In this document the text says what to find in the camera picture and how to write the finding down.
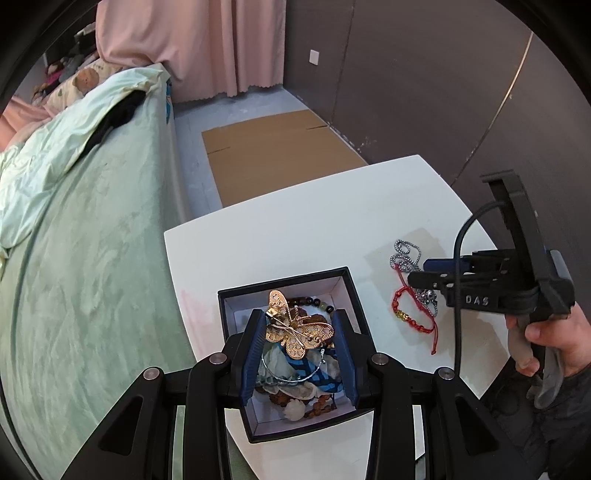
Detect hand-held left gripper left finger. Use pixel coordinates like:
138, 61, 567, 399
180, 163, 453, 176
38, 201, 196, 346
60, 309, 269, 480

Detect person's right hand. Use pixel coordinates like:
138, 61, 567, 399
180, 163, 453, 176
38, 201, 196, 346
515, 305, 591, 377

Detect white table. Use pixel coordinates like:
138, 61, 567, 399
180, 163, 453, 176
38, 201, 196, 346
164, 154, 509, 480

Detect pile of plush toys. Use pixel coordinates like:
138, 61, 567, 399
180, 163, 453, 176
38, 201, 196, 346
32, 48, 100, 100

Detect black cable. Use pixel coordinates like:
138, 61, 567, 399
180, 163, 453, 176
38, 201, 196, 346
451, 199, 506, 374

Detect blue striped scrunchie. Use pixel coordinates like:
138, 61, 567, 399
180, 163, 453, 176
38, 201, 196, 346
286, 351, 345, 396

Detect silver bangle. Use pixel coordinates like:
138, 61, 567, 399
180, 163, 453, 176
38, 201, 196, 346
259, 348, 326, 384

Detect black square gift box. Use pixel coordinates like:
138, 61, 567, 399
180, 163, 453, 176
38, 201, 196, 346
217, 267, 376, 444

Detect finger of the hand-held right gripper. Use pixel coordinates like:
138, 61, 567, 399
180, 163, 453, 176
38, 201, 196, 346
406, 270, 452, 291
421, 256, 472, 274

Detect grey patterned pants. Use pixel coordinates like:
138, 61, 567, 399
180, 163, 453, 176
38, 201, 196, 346
480, 355, 591, 480

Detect dark bead bracelet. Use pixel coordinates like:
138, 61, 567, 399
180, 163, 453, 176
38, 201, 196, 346
286, 295, 339, 320

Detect silver ball chain necklace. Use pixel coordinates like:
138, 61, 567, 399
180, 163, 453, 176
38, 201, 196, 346
390, 239, 439, 309

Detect flat brown cardboard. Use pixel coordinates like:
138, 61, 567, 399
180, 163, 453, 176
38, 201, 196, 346
201, 109, 369, 209

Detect bed with cream headboard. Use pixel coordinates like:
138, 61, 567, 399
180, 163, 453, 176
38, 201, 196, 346
0, 62, 195, 480

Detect pale green duvet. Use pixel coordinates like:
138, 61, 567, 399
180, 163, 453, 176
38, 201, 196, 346
0, 67, 167, 259

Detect black garment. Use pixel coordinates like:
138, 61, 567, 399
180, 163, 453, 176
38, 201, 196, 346
85, 90, 147, 153

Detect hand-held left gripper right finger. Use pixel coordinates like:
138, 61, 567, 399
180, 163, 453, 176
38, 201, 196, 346
331, 309, 536, 480

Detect bear print pillow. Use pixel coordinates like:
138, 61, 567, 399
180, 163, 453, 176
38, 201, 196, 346
44, 60, 127, 110

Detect red cord bracelet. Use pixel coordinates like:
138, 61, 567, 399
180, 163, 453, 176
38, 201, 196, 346
392, 265, 439, 355

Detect gold butterfly brooch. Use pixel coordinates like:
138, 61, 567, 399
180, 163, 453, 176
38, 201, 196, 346
264, 290, 334, 360

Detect brown bead bracelet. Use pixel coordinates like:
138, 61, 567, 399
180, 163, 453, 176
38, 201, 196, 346
263, 388, 335, 419

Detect green bed sheet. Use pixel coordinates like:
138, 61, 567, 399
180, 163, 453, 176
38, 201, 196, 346
0, 69, 195, 467

